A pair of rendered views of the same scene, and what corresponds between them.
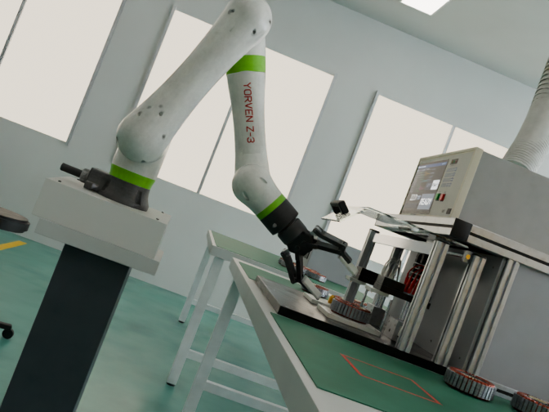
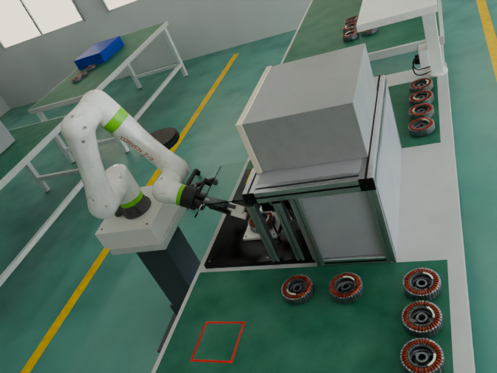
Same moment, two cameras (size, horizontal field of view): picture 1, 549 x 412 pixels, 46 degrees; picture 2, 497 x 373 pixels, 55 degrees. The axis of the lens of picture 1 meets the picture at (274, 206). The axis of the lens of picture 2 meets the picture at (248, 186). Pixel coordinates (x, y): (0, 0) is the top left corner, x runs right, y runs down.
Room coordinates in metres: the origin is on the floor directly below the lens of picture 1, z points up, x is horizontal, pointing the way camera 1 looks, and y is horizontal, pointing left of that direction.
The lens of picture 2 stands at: (0.47, -1.25, 1.98)
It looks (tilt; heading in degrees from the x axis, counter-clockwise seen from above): 32 degrees down; 36
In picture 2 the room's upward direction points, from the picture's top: 25 degrees counter-clockwise
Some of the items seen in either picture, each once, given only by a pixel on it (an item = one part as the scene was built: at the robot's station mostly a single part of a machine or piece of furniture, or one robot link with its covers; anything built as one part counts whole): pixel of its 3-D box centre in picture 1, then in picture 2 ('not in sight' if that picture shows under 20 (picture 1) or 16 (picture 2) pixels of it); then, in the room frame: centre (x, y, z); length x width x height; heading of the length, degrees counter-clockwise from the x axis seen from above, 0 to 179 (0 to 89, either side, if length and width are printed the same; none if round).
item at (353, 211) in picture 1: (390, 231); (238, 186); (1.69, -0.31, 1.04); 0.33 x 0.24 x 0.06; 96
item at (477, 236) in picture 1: (475, 248); (321, 134); (1.90, -0.60, 1.09); 0.68 x 0.44 x 0.05; 6
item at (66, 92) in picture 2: not in sight; (119, 89); (4.59, 2.93, 0.38); 1.90 x 0.90 x 0.75; 6
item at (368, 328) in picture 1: (347, 319); (264, 226); (1.75, -0.29, 0.78); 0.15 x 0.15 x 0.01; 6
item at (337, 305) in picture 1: (350, 311); (262, 221); (1.75, -0.29, 0.80); 0.11 x 0.11 x 0.04
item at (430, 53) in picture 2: not in sight; (404, 45); (2.83, -0.76, 0.98); 0.37 x 0.35 x 0.46; 6
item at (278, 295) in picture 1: (341, 319); (275, 209); (1.87, -0.30, 0.76); 0.64 x 0.47 x 0.02; 6
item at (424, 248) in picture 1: (399, 243); not in sight; (1.88, -0.38, 1.03); 0.62 x 0.01 x 0.03; 6
